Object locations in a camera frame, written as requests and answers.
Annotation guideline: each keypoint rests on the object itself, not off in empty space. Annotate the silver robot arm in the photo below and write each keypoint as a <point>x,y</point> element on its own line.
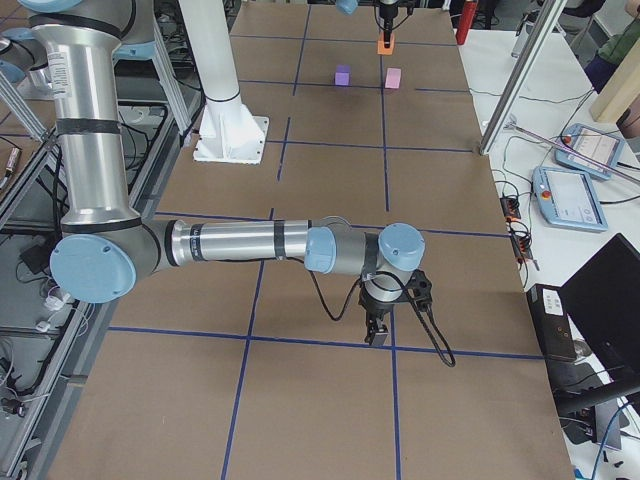
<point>106,247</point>

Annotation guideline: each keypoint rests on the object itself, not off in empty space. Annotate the black computer box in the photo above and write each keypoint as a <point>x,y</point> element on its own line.
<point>551,323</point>

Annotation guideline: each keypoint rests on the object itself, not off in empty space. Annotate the long reacher grabber tool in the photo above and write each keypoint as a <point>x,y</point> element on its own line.
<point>562,147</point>

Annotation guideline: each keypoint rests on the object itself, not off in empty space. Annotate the black monitor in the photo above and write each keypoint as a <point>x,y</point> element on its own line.
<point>602,300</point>

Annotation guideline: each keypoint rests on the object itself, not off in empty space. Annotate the near blue teach pendant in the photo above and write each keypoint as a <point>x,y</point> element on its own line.
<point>567,199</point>

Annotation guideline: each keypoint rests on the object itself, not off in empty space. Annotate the far blue teach pendant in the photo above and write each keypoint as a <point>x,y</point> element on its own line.
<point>595,144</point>

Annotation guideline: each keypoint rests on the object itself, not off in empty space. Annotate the blue teach pendant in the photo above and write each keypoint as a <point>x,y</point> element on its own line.
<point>595,144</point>
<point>567,199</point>

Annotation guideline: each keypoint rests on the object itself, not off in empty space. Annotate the aluminium frame post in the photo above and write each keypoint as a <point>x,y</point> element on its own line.
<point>531,35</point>

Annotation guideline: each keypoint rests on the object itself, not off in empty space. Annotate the light pink foam block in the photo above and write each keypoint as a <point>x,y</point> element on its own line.
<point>393,78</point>

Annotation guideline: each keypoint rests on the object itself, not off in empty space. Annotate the red cylinder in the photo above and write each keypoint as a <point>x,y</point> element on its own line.
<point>466,20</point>

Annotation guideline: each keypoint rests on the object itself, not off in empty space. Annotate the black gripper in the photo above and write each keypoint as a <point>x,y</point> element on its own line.
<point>387,11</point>

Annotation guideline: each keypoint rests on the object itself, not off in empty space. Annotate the orange foam block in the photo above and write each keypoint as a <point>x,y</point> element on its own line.
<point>385,44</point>

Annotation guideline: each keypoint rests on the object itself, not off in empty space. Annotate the dark purple foam block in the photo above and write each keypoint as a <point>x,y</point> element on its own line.
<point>342,75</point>

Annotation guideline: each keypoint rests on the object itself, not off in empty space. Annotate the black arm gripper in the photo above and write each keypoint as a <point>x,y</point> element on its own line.
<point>374,309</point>

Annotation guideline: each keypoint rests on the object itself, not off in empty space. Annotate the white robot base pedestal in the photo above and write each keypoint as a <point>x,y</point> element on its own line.
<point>230,133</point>

